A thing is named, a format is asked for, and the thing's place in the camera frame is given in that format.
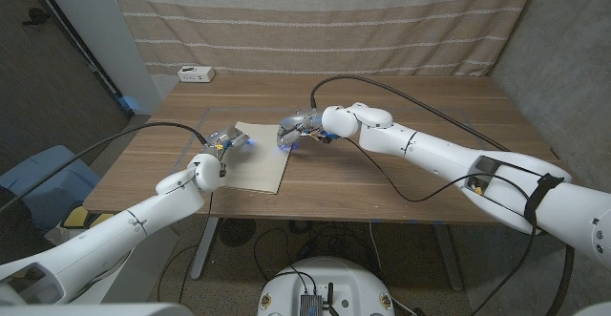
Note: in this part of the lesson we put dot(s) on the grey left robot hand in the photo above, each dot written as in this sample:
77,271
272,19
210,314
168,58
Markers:
224,140

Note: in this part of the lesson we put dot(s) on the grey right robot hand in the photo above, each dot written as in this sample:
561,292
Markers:
301,125

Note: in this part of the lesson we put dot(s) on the cream paper file folder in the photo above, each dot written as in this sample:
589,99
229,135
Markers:
260,168

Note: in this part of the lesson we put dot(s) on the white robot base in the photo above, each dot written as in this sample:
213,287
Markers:
329,278

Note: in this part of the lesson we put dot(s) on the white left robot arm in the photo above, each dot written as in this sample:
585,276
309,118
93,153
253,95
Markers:
119,230

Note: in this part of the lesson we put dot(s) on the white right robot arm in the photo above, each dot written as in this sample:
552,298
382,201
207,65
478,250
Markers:
453,163

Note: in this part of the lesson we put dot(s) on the white power strip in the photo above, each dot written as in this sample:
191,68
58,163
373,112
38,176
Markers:
195,74

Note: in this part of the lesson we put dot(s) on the black round floor fan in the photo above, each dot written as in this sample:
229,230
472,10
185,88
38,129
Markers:
236,232

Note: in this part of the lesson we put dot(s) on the beige striped curtain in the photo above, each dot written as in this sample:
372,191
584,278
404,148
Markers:
324,29

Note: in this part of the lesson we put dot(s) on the white table leg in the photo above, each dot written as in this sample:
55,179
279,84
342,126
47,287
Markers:
205,249

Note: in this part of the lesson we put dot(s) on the yellow and black floor item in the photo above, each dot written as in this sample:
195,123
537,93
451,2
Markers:
76,216

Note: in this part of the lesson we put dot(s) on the silver box on base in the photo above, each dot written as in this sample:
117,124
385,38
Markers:
311,304

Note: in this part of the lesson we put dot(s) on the blue plastic bin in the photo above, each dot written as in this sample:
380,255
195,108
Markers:
43,182

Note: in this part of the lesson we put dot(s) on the grey table leg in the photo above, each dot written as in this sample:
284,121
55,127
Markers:
448,259

